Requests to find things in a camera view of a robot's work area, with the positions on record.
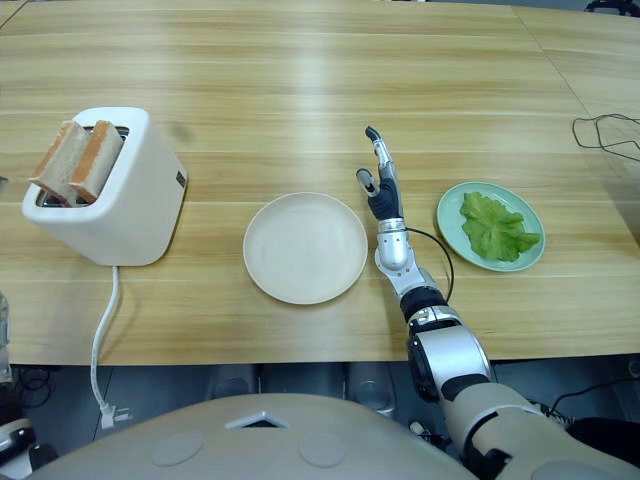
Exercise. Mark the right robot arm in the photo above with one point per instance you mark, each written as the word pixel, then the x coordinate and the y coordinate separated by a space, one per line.
pixel 440 350

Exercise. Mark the cream toaster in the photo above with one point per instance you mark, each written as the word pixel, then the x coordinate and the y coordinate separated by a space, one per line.
pixel 125 200

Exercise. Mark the cream plate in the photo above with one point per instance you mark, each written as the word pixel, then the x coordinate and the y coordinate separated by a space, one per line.
pixel 305 248

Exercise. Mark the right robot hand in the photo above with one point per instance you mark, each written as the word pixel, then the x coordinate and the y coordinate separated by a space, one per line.
pixel 386 192

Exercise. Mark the green plate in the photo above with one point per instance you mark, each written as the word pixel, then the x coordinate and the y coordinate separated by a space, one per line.
pixel 452 220

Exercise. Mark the robot body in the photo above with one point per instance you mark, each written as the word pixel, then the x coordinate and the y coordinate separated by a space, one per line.
pixel 250 445

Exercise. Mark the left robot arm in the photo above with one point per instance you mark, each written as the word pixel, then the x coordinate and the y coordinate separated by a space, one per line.
pixel 11 400

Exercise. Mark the bread slice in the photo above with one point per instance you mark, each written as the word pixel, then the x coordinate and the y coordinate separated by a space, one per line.
pixel 55 160
pixel 95 162

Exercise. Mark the green lettuce leaf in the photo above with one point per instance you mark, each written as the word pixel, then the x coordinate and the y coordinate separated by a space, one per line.
pixel 497 227

